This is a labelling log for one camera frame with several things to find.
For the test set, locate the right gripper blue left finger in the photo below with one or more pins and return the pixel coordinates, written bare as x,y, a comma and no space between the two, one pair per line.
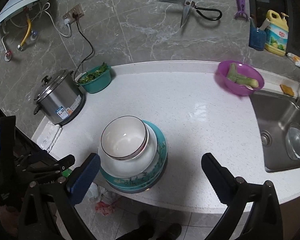
82,177

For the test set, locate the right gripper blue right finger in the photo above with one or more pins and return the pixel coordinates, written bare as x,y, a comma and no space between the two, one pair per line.
220,178

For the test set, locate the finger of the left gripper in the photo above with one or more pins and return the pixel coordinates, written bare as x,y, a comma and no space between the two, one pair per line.
58,166

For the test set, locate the large white bowl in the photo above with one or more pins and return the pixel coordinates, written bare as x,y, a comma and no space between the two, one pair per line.
131,167

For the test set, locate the grey rimmed white plate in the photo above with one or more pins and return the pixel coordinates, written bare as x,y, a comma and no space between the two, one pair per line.
147,186

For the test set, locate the white bowl red flowers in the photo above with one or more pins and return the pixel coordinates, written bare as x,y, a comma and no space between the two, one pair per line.
124,137

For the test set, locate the teal floral plate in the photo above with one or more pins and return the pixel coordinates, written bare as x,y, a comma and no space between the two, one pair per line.
154,168

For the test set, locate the kitchen scissors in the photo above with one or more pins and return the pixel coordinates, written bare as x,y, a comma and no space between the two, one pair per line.
188,5

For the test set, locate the person's left hand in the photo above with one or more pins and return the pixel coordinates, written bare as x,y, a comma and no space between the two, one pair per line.
9,217

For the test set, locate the crumpled red white bag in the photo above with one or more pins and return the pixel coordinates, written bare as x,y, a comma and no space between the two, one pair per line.
104,201

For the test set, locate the stainless steel rice cooker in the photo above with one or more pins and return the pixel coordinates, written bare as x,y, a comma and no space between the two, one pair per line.
59,98

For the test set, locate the clear glass bowl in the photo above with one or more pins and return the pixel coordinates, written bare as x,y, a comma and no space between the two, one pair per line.
292,141

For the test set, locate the stainless steel sink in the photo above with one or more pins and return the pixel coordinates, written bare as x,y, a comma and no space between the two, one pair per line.
274,113

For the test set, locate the teal basin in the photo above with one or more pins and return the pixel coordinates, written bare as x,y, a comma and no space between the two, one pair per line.
99,83

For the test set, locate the green leafy vegetables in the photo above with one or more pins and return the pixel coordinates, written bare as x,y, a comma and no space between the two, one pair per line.
93,75

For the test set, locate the green peeled vegetable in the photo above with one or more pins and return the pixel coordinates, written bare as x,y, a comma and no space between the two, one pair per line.
240,79

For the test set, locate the yellow sponge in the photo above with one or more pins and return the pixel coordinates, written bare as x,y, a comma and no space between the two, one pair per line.
287,90

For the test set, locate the purple plastic bowl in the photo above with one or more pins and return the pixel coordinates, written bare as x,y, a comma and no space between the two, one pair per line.
243,69

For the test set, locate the white tube packet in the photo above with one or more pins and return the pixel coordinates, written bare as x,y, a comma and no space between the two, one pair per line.
294,58

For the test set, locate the blue utensil holder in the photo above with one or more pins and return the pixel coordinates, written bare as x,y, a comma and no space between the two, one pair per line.
257,37

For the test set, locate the yellow dish soap bottle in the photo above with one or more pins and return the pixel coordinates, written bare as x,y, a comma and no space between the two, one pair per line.
276,33

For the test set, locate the purple peeler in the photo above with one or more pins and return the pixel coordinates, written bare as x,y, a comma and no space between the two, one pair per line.
241,14

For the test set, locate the wall power socket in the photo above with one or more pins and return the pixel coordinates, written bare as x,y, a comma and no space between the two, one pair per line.
75,13

